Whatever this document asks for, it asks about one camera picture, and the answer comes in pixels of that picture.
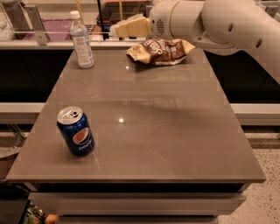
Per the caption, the clear plastic water bottle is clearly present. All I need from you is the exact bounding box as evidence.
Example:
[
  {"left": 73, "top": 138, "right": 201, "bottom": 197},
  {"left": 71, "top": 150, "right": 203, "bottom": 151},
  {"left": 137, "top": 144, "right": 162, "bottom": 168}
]
[{"left": 70, "top": 10, "right": 94, "bottom": 68}]

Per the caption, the blue pepsi can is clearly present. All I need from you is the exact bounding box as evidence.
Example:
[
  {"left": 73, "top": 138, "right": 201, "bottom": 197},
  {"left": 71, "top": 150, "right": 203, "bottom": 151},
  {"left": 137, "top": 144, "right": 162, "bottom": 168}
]
[{"left": 57, "top": 106, "right": 95, "bottom": 156}]

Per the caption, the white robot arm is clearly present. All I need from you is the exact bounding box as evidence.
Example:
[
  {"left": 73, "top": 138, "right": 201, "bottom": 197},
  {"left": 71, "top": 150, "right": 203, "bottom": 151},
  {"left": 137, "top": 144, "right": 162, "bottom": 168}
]
[{"left": 110, "top": 0, "right": 280, "bottom": 83}]

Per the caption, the brown chip bag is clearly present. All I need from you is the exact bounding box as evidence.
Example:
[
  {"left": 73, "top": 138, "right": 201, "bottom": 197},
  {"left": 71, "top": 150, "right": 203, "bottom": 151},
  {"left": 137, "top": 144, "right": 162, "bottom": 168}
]
[{"left": 126, "top": 38, "right": 195, "bottom": 66}]

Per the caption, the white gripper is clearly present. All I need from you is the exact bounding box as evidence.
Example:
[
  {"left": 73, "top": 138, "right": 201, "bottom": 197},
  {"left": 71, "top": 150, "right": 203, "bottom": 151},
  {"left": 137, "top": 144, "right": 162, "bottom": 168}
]
[{"left": 110, "top": 0, "right": 179, "bottom": 39}]

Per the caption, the purple plastic crate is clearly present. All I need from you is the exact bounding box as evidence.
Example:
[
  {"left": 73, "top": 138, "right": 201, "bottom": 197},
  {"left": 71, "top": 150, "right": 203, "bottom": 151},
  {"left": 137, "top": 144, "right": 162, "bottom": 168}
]
[{"left": 24, "top": 19, "right": 72, "bottom": 41}]

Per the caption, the left metal railing bracket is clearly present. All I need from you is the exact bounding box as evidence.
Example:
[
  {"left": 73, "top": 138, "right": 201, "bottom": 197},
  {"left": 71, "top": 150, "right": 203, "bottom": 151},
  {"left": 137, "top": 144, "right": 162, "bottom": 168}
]
[{"left": 25, "top": 4, "right": 49, "bottom": 46}]

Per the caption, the grey table drawer base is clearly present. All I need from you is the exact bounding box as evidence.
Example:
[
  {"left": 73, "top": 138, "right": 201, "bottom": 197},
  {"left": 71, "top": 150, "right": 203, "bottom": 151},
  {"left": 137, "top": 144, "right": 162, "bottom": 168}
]
[{"left": 29, "top": 192, "right": 246, "bottom": 224}]

